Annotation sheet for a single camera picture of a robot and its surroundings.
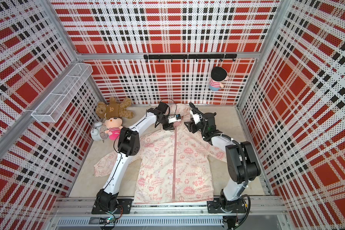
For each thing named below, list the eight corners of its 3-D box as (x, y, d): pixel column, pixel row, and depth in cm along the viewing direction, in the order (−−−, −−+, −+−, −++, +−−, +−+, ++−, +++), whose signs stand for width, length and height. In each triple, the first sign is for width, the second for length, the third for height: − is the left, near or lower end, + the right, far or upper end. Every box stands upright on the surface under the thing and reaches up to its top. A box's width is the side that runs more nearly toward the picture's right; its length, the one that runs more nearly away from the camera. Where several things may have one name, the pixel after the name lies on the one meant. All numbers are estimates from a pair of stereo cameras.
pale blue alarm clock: (95, 142, 98) (88, 135, 91) (101, 129, 105) (95, 121, 98) (105, 142, 98) (99, 134, 91) (110, 128, 105) (105, 121, 97)
